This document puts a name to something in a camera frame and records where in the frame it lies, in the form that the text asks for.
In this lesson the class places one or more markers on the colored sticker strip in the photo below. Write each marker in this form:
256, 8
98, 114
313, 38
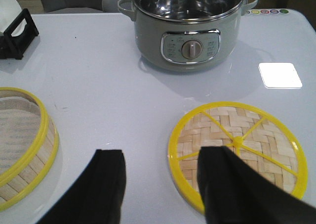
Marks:
267, 11

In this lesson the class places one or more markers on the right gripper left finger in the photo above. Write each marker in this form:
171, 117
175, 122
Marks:
96, 196

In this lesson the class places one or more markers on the center bamboo steamer basket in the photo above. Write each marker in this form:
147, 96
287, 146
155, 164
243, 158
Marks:
29, 143

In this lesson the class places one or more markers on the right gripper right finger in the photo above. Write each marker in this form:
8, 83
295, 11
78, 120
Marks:
233, 193

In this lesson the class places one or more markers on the black dish rack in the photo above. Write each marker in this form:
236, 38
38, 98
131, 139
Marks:
14, 46

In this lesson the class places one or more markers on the bamboo steamer lid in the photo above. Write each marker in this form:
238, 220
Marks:
258, 138

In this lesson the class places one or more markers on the grey electric cooking pot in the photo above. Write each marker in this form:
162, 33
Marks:
185, 35

